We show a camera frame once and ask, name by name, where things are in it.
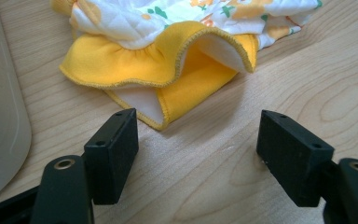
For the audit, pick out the yellow and white floral garment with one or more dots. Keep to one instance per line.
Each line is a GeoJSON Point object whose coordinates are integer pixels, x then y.
{"type": "Point", "coordinates": [167, 59]}

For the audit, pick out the beige plastic tray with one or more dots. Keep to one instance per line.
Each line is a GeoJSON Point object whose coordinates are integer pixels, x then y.
{"type": "Point", "coordinates": [0, 102]}

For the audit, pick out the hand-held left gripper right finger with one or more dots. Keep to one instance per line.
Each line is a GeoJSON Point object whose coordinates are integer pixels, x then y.
{"type": "Point", "coordinates": [292, 161]}

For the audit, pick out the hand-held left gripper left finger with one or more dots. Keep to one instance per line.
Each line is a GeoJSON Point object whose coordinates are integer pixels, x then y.
{"type": "Point", "coordinates": [110, 158]}

